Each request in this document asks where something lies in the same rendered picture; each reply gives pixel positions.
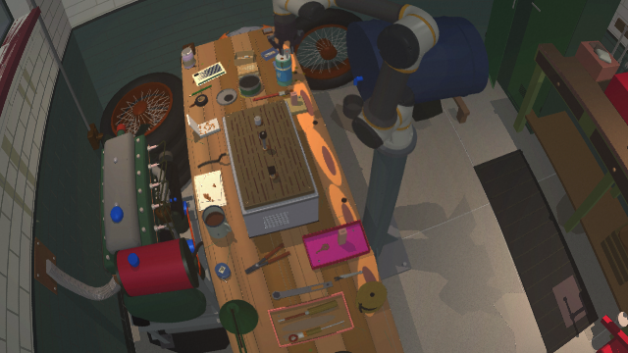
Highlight grey spanner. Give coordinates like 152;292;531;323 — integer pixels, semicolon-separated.
271;280;335;301

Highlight black floor mat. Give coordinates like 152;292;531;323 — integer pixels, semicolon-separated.
472;148;601;353

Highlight grey mug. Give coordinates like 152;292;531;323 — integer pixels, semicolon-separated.
201;204;234;240

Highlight grey ribbed exhaust hose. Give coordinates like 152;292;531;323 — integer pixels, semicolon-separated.
45;259;123;302

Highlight grey round disc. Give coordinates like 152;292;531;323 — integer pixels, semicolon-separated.
215;87;239;107

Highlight grey switch panel box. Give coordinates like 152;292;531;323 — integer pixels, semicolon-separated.
223;99;321;239

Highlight olive round reel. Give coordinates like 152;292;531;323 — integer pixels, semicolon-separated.
355;280;390;314

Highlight grey engine stand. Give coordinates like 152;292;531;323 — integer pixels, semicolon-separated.
117;288;233;353

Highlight dark green tin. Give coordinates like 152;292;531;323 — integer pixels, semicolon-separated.
237;74;263;98

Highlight red box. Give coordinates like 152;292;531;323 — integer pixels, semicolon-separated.
603;72;628;125

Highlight black pliers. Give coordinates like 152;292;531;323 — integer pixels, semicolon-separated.
196;152;232;171

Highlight dark blue drum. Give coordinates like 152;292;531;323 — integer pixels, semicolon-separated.
344;15;491;112

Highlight red ringed tool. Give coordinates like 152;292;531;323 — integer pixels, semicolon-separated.
288;328;326;343

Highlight red cylinder tank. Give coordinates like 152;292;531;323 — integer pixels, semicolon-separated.
115;237;200;298

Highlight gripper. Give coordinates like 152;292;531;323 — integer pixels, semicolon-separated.
273;13;298;55

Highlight pink rimmed tool tray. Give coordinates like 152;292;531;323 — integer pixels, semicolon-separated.
267;290;356;348

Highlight small wooden box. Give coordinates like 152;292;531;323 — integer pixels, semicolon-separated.
234;49;258;76

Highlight red handled brush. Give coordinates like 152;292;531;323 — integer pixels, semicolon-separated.
251;88;293;103

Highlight wooden handled screwdriver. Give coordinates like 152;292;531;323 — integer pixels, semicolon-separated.
277;300;340;325

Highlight white open booklet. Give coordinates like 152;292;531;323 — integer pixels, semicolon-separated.
185;114;223;141

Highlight red vice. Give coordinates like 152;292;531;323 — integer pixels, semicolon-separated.
594;311;628;353

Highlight brown wall plate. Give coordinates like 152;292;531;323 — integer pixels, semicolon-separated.
32;236;58;295

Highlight green cupboard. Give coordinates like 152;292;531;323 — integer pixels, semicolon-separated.
484;0;612;129

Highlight red handled pliers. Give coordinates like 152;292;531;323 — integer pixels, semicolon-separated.
244;242;292;276

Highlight green engine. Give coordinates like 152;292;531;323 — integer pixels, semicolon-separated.
99;124;208;325

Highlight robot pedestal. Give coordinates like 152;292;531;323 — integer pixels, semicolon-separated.
361;139;418;281

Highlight brown block on yellow pad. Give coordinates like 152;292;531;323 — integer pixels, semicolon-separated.
286;91;308;116

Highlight spoked wheel with tyre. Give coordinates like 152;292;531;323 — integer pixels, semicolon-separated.
99;72;191;190
292;8;365;92

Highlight stained cream rag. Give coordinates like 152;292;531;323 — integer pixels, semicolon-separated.
192;169;229;213

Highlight pink job tray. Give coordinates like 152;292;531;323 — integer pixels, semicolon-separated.
301;220;372;271

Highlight brown wooden bench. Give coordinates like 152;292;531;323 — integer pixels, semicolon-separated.
512;42;628;325

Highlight small black pot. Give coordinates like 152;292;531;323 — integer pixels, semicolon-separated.
341;93;365;121

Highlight thin grey file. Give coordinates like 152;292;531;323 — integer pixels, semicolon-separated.
293;320;347;334

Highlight teal spray can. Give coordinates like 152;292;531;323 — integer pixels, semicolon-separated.
274;51;295;88

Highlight pink tissue box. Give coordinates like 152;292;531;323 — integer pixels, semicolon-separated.
574;39;621;84

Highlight grey slanted pole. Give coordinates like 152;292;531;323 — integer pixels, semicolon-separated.
27;0;105;151

